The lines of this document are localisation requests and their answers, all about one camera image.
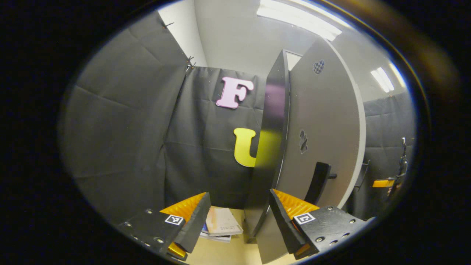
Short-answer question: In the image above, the black door handle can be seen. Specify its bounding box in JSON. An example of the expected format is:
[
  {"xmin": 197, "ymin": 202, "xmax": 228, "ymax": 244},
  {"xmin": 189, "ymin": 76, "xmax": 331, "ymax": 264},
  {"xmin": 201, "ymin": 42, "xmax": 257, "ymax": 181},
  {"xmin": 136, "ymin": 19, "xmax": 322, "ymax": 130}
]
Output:
[
  {"xmin": 355, "ymin": 159, "xmax": 371, "ymax": 192},
  {"xmin": 305, "ymin": 162, "xmax": 337, "ymax": 205}
]

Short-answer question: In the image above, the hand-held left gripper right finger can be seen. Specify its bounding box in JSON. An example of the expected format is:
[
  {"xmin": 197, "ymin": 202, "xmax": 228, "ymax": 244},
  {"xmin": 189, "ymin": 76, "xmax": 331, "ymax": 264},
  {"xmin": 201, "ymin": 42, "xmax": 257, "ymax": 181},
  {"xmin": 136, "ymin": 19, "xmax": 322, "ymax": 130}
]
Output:
[{"xmin": 269, "ymin": 188, "xmax": 376, "ymax": 260}]

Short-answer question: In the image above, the white shoe cabinet door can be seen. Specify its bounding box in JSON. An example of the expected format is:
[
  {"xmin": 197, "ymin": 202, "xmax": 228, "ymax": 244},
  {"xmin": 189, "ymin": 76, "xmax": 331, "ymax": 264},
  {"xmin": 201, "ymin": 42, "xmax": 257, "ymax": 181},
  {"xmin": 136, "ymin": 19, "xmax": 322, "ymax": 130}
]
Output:
[{"xmin": 257, "ymin": 37, "xmax": 367, "ymax": 264}]

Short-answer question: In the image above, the beige paper booklet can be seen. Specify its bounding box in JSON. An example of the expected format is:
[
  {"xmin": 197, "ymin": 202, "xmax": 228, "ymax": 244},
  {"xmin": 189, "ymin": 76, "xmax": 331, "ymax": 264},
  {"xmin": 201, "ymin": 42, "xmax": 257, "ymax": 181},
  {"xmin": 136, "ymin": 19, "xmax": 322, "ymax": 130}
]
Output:
[{"xmin": 205, "ymin": 206, "xmax": 244, "ymax": 236}]

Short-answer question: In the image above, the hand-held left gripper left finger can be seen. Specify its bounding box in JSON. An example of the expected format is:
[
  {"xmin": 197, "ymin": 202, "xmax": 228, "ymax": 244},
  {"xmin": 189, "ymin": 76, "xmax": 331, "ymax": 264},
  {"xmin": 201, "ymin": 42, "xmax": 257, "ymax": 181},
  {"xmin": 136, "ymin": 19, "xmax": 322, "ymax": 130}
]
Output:
[{"xmin": 118, "ymin": 191, "xmax": 212, "ymax": 262}]

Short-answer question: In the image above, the blue white booklet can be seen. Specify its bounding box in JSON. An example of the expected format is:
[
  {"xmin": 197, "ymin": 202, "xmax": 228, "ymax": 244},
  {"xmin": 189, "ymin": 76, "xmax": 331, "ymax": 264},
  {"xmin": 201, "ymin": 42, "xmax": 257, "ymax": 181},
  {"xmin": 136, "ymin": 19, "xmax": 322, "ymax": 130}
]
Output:
[{"xmin": 200, "ymin": 222, "xmax": 232, "ymax": 243}]

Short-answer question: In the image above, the white grey shoe cabinet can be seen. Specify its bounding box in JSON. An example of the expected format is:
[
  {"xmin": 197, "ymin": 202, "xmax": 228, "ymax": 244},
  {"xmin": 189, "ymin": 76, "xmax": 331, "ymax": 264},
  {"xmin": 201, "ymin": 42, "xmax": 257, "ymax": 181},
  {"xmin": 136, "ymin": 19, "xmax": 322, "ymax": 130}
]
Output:
[{"xmin": 244, "ymin": 49, "xmax": 303, "ymax": 244}]

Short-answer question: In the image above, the ceiling light panel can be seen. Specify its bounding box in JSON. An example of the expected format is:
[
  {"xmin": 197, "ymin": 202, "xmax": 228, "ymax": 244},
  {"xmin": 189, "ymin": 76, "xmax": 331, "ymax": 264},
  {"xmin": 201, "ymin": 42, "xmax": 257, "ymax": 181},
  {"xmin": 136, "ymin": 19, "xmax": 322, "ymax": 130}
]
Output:
[
  {"xmin": 371, "ymin": 67, "xmax": 395, "ymax": 93},
  {"xmin": 256, "ymin": 0, "xmax": 343, "ymax": 42}
]

